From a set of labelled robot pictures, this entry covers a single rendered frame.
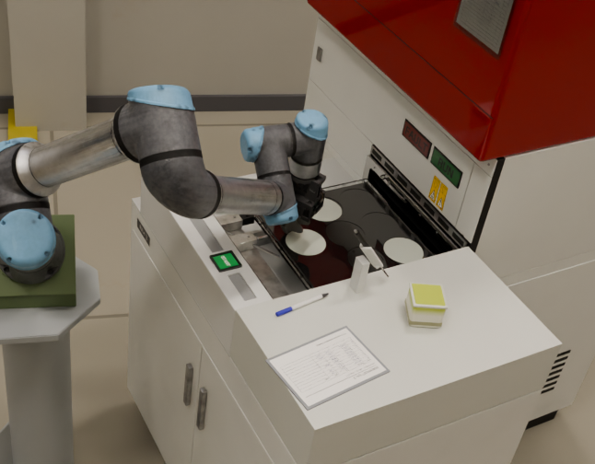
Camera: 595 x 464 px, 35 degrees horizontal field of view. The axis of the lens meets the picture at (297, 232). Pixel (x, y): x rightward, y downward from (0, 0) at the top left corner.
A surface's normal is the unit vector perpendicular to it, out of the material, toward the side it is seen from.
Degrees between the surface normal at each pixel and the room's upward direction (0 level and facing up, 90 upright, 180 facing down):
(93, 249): 0
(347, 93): 90
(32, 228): 50
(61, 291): 43
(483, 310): 0
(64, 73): 90
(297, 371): 0
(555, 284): 90
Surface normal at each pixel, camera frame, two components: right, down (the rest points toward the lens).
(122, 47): 0.22, 0.63
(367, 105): -0.87, 0.21
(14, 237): 0.25, 0.00
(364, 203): 0.13, -0.77
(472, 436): 0.47, 0.60
